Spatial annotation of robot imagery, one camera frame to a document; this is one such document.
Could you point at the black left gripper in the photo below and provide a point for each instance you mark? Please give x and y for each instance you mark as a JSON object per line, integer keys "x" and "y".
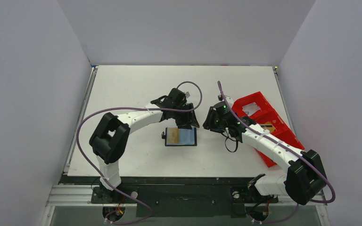
{"x": 189, "y": 121}

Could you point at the black leather card holder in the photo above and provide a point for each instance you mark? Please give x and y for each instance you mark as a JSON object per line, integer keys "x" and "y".
{"x": 187, "y": 137}

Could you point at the silver card in bin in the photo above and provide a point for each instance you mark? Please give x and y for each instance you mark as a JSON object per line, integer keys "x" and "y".
{"x": 251, "y": 108}

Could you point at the red plastic bin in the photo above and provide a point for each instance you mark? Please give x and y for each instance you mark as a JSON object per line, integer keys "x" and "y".
{"x": 267, "y": 114}

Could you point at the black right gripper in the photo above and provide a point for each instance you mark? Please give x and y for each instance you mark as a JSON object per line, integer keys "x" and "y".
{"x": 212, "y": 121}

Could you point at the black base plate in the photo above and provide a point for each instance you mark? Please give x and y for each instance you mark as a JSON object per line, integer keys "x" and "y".
{"x": 238, "y": 188}

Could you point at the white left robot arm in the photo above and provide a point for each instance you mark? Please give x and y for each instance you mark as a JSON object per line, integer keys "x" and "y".
{"x": 110, "y": 137}

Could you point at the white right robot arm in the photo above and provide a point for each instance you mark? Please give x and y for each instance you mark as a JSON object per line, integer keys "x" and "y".
{"x": 304, "y": 175}

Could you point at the gold striped credit card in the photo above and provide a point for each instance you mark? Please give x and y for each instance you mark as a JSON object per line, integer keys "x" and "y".
{"x": 269, "y": 127}

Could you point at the aluminium frame rail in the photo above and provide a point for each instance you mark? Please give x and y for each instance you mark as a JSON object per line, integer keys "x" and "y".
{"x": 78, "y": 195}

